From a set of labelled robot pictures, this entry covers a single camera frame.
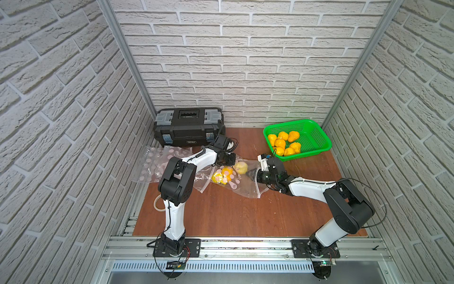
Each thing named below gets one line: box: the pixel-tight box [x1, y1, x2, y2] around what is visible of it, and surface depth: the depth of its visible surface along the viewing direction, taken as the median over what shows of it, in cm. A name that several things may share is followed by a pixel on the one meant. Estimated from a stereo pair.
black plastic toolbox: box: [153, 107, 226, 147], surface depth 102 cm
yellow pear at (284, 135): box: [276, 131, 290, 141], surface depth 112 cm
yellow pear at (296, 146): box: [289, 142, 301, 154], surface depth 105 cm
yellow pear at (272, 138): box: [267, 133, 278, 147], surface depth 109 cm
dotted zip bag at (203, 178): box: [193, 165, 216, 194], surface depth 91 cm
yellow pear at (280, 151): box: [276, 146, 285, 157], surface depth 102 cm
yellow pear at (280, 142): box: [274, 138, 286, 150], surface depth 106 cm
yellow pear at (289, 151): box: [283, 147, 296, 156], surface depth 103 cm
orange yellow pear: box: [221, 165, 234, 182], surface depth 92 cm
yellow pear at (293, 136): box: [287, 130, 300, 143], surface depth 112 cm
